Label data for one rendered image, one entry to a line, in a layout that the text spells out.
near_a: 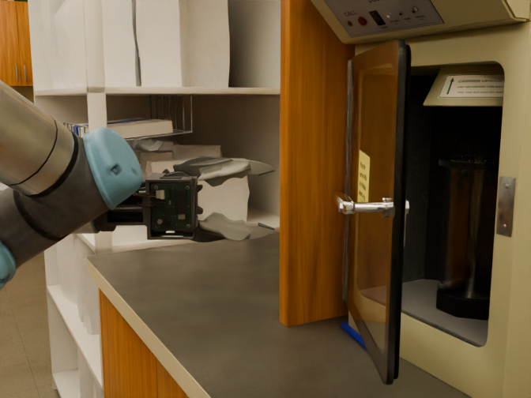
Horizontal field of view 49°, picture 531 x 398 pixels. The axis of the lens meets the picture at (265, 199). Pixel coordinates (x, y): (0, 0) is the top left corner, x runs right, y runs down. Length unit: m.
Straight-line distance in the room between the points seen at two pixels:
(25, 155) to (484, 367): 0.60
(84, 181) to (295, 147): 0.47
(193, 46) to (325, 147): 1.05
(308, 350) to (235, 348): 0.11
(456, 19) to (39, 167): 0.50
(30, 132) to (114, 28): 1.40
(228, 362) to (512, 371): 0.39
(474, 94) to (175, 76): 1.18
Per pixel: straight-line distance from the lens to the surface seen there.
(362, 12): 0.86
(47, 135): 0.55
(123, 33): 1.91
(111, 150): 0.58
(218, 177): 0.73
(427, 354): 0.89
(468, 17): 0.75
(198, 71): 1.98
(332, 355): 0.93
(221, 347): 0.96
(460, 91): 0.83
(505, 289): 0.77
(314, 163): 0.99
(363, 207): 0.70
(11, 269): 0.65
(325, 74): 1.00
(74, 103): 2.74
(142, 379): 1.26
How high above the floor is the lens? 1.33
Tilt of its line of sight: 10 degrees down
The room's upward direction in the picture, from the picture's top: straight up
